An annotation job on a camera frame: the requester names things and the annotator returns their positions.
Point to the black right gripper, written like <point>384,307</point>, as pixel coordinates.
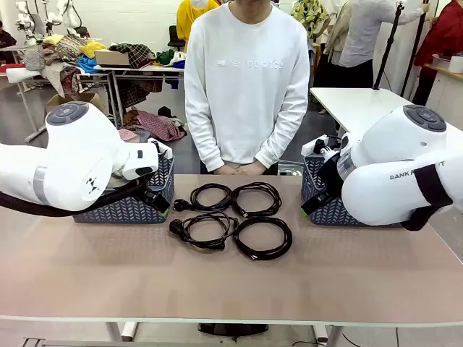
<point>331,177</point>

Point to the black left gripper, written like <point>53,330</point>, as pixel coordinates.
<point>150,191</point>

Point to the person's left forearm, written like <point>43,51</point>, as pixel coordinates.
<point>282,141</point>

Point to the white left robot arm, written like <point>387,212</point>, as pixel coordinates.
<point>79,152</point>

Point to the person's right forearm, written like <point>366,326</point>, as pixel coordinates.
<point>204,144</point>

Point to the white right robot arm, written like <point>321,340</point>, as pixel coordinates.
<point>390,170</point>

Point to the person's left hand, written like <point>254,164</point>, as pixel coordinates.
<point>255,168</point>

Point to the person's right hand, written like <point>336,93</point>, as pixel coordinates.
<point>231,169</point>

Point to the grey plastic patterned basket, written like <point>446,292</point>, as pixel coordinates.
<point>119,213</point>
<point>334,219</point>

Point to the pink gingham cloth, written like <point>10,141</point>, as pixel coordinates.
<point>128,134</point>

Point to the dark red plaid cloth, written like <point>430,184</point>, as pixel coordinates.
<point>159,124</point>

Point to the white side table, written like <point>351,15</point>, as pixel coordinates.
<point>347,101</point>

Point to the person in white sweater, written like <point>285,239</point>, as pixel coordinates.
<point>246,108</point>

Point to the white table leg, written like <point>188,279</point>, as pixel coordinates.
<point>325,332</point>
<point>126,330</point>

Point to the open cardboard box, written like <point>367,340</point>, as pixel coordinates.
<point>83,98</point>

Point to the white clothes table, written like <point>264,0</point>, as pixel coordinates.
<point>144,69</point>

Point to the black floor base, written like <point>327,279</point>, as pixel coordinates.
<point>231,329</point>

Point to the green cloth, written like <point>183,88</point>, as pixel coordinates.
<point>164,57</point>

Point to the black checked cloth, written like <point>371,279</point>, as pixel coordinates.
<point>134,54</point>

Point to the cardboard box with clothes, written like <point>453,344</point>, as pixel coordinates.
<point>108,58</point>

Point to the black office chair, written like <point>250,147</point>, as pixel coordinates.
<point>174,36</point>

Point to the beige jacket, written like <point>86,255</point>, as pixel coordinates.
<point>338,32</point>

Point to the black tripod stand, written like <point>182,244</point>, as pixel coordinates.
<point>388,43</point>

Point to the person in grey shirt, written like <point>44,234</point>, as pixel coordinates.
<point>365,32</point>

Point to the pile of mixed clothes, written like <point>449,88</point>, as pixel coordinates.
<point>61,50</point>

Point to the plain yellow garment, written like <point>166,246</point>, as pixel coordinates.
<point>186,18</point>

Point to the yellow patterned shirt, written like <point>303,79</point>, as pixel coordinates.
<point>311,14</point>

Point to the white ironing table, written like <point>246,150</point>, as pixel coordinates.
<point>21,74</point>

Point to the thin black pole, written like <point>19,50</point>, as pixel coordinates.
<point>416,39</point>

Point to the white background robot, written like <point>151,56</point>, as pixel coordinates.
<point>68,14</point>
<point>34,21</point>

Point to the person in red jacket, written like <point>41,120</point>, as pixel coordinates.
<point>445,36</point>

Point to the seated person in dark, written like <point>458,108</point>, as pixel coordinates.
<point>6,39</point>

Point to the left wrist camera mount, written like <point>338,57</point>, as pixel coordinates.
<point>162,148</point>

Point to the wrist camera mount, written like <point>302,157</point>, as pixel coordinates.
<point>162,148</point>
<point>322,146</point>

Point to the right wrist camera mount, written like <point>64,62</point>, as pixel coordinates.
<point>322,146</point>

